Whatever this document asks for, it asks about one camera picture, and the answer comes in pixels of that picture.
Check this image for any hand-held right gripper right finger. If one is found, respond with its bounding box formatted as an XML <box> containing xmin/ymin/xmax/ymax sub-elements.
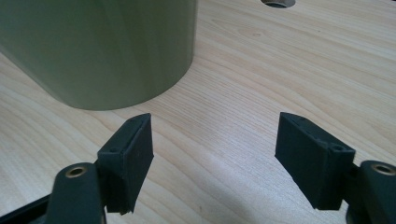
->
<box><xmin>275</xmin><ymin>112</ymin><xmax>356</xmax><ymax>211</ymax></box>

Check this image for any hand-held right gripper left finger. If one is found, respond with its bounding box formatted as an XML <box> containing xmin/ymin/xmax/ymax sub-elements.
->
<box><xmin>97</xmin><ymin>113</ymin><xmax>155</xmax><ymax>216</ymax></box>

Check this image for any round trash bin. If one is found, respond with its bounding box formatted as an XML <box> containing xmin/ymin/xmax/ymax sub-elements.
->
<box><xmin>0</xmin><ymin>0</ymin><xmax>199</xmax><ymax>111</ymax></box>

